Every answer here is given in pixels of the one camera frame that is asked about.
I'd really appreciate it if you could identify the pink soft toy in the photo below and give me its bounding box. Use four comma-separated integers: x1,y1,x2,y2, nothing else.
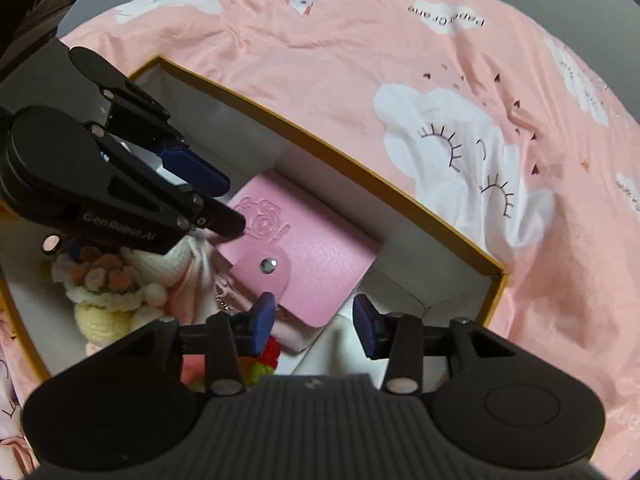
180,352,213,391

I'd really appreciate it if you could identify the orange-rimmed cardboard box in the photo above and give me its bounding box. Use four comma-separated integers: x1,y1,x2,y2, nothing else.
0,55,508,386

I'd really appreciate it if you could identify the pink snap wallet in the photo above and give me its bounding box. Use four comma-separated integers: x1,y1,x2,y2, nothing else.
212,170,381,328

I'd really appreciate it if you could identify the white crochet bunny plush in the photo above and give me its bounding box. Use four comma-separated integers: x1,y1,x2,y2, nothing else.
50,232,221,356

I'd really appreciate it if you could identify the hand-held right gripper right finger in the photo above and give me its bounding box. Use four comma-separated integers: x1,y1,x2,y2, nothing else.
353,295,521,395

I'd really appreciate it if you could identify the dark object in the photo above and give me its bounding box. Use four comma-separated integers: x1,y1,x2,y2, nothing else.
0,0,111,86

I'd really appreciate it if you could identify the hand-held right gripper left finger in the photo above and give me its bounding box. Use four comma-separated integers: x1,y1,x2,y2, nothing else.
117,292,276,396

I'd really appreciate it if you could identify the red and green crochet toy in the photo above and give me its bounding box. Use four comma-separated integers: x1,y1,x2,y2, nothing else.
235,335,281,386

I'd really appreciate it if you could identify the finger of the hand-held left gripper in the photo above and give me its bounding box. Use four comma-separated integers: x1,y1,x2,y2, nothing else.
92,129,247,239
69,46,230,197

